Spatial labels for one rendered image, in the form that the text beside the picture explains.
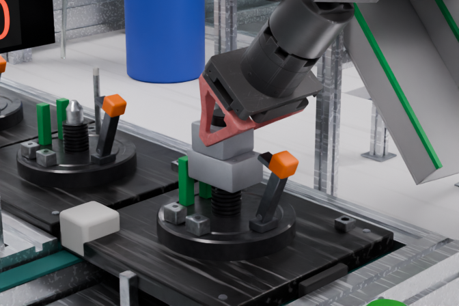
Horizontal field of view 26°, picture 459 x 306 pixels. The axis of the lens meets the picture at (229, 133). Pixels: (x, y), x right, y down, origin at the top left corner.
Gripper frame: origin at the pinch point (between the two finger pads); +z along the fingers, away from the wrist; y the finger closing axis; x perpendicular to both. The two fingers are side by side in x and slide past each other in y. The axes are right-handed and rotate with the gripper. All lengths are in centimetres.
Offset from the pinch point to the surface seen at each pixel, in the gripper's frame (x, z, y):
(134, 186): -5.1, 18.1, -0.7
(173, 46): -46, 58, -57
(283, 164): 7.2, -4.8, 0.9
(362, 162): -1, 30, -48
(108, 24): -76, 91, -75
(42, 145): -17.1, 25.5, 1.9
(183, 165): -0.4, 5.8, 2.0
